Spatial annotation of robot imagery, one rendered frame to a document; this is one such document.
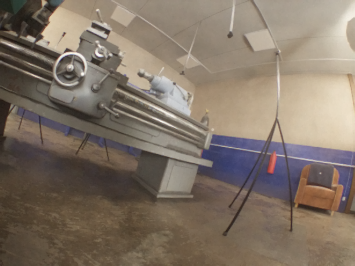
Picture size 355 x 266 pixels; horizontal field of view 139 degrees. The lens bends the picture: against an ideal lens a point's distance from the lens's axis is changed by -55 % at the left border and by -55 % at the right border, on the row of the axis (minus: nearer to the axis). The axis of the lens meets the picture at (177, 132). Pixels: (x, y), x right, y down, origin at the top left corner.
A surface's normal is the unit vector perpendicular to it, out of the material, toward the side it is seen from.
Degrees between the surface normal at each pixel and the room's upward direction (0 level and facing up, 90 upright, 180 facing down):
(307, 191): 90
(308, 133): 90
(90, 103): 90
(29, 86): 90
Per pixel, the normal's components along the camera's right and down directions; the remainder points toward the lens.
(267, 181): -0.72, -0.30
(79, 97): 0.64, 0.08
